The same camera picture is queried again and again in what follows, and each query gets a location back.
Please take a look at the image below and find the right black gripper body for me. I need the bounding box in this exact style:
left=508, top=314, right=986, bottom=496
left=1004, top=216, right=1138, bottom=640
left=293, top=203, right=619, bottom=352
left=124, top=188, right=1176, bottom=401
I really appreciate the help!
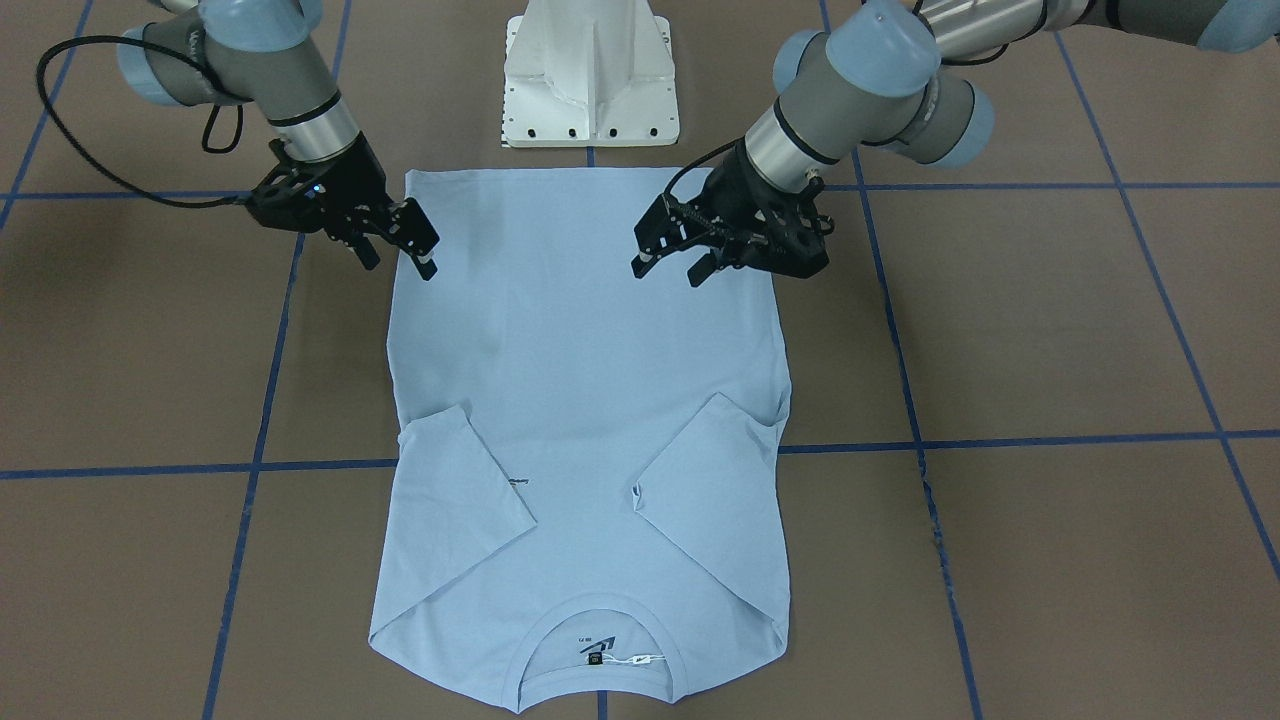
left=244, top=135, right=396, bottom=246

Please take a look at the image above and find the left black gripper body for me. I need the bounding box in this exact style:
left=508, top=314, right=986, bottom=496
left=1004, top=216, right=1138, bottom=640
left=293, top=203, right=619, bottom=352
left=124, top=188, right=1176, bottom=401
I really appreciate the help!
left=680, top=140, right=833, bottom=279

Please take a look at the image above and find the light blue t-shirt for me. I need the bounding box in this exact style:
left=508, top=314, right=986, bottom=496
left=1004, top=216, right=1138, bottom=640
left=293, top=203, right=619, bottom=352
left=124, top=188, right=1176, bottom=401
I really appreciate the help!
left=367, top=167, right=791, bottom=714

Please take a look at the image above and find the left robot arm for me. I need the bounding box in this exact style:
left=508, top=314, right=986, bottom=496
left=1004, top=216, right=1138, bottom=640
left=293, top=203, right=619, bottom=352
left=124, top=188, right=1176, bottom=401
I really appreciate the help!
left=631, top=1, right=1279, bottom=287

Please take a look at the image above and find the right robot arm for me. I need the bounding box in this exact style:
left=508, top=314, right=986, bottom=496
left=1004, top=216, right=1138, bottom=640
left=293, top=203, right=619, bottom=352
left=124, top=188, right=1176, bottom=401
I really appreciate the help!
left=116, top=1, right=439, bottom=279

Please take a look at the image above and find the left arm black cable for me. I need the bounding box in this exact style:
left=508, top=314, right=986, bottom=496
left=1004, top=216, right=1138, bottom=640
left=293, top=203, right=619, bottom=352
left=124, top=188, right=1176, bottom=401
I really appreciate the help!
left=664, top=140, right=746, bottom=217

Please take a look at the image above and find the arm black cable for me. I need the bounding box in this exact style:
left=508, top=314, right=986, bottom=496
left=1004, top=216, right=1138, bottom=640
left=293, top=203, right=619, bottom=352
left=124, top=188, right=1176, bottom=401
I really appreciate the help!
left=36, top=36, right=251, bottom=209
left=664, top=140, right=746, bottom=217

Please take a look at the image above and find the white camera mast base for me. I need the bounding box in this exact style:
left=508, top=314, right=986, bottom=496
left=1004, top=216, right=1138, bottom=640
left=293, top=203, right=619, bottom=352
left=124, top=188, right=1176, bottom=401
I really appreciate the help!
left=500, top=1, right=681, bottom=149

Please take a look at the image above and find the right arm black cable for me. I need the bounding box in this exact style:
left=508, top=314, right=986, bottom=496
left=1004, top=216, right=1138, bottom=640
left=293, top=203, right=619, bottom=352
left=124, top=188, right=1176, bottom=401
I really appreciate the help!
left=36, top=36, right=251, bottom=209

